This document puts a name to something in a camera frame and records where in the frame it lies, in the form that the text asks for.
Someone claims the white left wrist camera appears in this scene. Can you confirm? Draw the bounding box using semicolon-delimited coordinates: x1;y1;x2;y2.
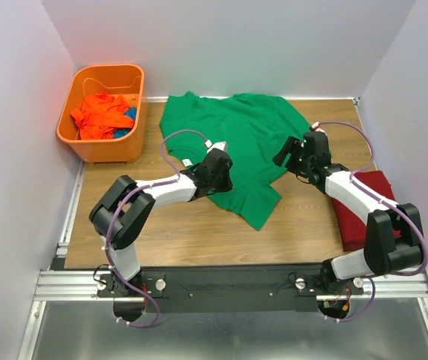
207;141;228;152

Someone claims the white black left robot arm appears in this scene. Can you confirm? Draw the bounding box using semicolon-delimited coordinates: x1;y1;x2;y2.
88;142;233;296

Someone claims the orange plastic laundry basket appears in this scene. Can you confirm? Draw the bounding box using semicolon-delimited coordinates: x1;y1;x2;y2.
57;64;147;163

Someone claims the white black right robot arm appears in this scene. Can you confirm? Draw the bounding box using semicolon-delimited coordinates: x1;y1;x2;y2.
273;131;428;294

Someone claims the green t-shirt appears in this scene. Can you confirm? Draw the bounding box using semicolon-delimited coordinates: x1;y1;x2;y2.
160;92;310;230

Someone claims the orange t-shirt in basket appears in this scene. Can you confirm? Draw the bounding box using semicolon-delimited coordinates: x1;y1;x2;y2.
70;92;134;140

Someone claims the blue t-shirt in basket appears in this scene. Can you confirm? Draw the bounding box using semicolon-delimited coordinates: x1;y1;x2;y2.
113;107;137;139

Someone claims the folded dark red t-shirt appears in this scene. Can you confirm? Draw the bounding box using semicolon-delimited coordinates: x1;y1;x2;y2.
325;170;397;251

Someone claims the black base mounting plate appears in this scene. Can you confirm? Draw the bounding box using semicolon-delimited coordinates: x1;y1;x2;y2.
94;263;364;321

